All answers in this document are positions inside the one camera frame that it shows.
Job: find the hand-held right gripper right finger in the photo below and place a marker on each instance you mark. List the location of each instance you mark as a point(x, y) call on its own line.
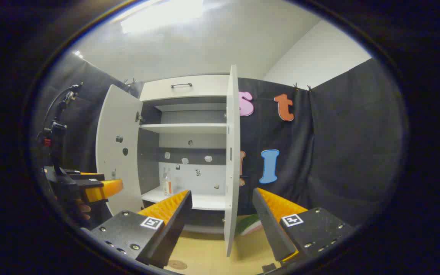
point(271, 225)

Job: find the watermelon slice toy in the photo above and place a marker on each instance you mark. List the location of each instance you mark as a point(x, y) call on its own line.
point(247, 226)

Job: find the white cabinet drawer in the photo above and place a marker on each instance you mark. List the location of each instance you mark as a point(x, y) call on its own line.
point(204, 86)

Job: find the white cabinet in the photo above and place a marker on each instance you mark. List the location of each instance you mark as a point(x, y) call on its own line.
point(189, 114)

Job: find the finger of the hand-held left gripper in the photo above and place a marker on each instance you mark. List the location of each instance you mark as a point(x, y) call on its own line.
point(105, 189)
point(86, 176)

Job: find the white cabinet shelf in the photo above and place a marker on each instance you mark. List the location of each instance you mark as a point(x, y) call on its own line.
point(185, 128)
point(204, 200)

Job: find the black backdrop cloth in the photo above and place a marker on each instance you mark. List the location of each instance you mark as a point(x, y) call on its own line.
point(338, 152)

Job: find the clear glass bottle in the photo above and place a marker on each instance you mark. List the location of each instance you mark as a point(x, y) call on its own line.
point(167, 185)

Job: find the round brown coaster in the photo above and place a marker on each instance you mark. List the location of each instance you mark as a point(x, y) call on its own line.
point(177, 264)

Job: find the white cabinet door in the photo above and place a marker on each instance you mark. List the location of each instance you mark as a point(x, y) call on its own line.
point(232, 114)
point(118, 175)

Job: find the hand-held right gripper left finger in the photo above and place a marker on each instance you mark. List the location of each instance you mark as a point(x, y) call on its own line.
point(174, 221)

